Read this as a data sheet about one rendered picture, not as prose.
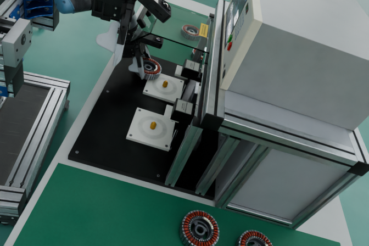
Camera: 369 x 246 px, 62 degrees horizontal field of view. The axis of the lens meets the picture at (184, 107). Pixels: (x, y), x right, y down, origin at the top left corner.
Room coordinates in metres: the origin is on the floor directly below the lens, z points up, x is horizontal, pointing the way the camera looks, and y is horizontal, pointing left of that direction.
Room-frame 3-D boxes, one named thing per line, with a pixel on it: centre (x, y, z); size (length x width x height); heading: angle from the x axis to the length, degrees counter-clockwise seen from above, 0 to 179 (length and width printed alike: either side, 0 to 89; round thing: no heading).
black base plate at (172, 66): (0.86, 0.08, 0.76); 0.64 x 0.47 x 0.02; 8
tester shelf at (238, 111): (0.90, -0.22, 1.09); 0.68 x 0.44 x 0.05; 8
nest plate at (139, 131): (0.74, 0.08, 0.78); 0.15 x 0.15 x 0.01; 8
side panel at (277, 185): (0.59, -0.35, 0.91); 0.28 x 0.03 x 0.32; 98
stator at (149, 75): (1.02, 0.20, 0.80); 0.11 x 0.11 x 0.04
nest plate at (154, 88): (0.98, 0.11, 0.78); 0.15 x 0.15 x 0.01; 8
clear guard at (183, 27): (0.99, 0.10, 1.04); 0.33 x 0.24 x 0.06; 98
